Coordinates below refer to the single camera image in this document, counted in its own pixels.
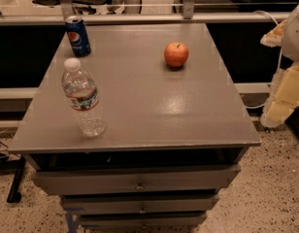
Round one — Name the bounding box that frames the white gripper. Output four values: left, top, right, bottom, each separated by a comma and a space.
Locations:
260, 20, 299, 128

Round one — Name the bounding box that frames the clear plastic water bottle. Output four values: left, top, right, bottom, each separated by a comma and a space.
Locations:
61, 57, 106, 138

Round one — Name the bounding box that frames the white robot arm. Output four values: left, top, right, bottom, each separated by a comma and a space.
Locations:
260, 4, 299, 128

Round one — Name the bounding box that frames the red apple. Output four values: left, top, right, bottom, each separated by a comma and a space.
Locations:
164, 42, 189, 68

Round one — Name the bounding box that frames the grey drawer cabinet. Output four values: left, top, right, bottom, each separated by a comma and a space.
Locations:
8, 22, 262, 233

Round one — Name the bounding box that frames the top grey drawer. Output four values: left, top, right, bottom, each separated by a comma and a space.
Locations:
33, 164, 240, 195

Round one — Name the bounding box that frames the grey drawer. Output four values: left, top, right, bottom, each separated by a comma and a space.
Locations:
33, 164, 240, 195
61, 193, 218, 215
80, 212, 206, 228

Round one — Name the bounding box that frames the middle grey drawer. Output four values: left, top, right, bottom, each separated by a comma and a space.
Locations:
61, 193, 218, 215

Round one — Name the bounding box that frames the bottom grey drawer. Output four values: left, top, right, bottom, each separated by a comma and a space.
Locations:
80, 212, 206, 228

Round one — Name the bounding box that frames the blue Pepsi can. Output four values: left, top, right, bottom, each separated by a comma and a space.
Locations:
65, 16, 91, 57

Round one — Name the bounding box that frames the black floor stand leg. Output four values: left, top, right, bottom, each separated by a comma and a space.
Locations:
7, 156, 26, 204

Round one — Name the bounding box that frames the white cable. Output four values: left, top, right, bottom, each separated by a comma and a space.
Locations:
244, 10, 283, 111

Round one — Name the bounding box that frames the metal window frame rail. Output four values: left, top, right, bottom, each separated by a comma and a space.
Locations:
0, 12, 289, 25

